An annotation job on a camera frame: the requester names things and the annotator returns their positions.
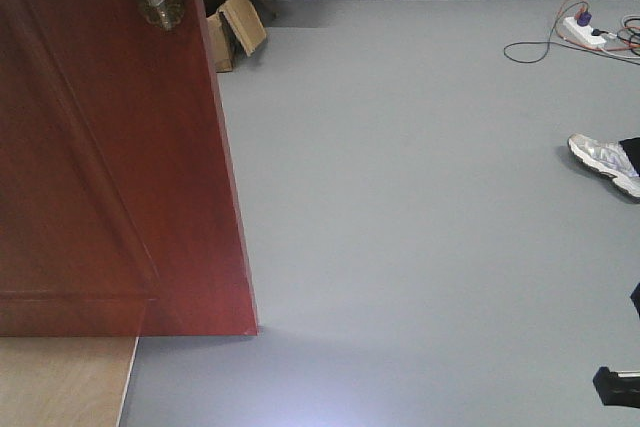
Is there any brown wooden door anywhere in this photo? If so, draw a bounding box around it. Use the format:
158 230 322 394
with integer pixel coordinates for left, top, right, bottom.
1 0 258 337

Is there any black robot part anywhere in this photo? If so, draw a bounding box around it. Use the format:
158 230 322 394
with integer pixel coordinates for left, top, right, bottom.
593 366 640 409

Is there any brown cardboard box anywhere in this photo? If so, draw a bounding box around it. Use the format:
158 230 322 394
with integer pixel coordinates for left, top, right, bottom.
206 0 267 73

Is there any white and silver sneaker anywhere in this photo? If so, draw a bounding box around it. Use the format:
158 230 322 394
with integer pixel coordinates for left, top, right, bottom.
567 134 639 200

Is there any white power strip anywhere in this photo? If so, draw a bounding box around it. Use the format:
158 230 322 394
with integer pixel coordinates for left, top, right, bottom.
562 17 607 48

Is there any black trouser leg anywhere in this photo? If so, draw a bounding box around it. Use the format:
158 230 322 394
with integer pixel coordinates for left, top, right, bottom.
619 137 640 175

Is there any plywood base platform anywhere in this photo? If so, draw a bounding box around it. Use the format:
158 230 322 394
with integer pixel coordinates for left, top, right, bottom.
1 337 138 426

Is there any black cable loop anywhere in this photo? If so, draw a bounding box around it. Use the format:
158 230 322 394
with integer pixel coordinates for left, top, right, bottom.
502 1 576 66

